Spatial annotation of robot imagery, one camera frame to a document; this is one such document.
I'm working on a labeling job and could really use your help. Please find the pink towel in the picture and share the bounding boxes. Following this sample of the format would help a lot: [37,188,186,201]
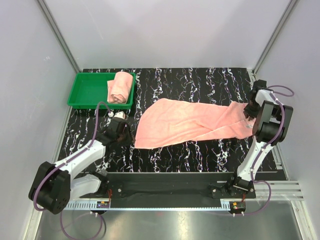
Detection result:
[107,71,133,104]
[134,98,255,149]

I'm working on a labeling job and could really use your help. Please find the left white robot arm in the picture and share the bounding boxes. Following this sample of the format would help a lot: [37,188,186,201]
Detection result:
[28,116,134,215]

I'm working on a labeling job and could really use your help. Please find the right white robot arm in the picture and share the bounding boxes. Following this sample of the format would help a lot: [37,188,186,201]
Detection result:
[223,79,294,199]

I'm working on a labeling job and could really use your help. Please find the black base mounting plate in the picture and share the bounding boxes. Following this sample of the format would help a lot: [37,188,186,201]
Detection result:
[79,172,256,201]

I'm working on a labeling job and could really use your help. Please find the green plastic tray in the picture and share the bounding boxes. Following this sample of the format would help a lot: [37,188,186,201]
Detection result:
[66,71,137,110]

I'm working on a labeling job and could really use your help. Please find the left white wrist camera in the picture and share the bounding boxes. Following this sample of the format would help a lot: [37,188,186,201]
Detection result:
[108,111,126,120]

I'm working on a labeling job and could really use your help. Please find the front aluminium rail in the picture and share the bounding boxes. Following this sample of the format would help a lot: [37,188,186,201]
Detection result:
[64,181,304,213]

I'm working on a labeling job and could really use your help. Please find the right aluminium frame post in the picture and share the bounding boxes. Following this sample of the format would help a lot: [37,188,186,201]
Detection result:
[252,0,299,77]

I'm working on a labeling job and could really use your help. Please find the aluminium frame post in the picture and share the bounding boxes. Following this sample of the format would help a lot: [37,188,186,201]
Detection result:
[36,0,82,73]
[252,0,299,77]

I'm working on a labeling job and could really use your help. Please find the left aluminium frame post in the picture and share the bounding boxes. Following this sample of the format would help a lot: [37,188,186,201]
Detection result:
[36,0,82,73]

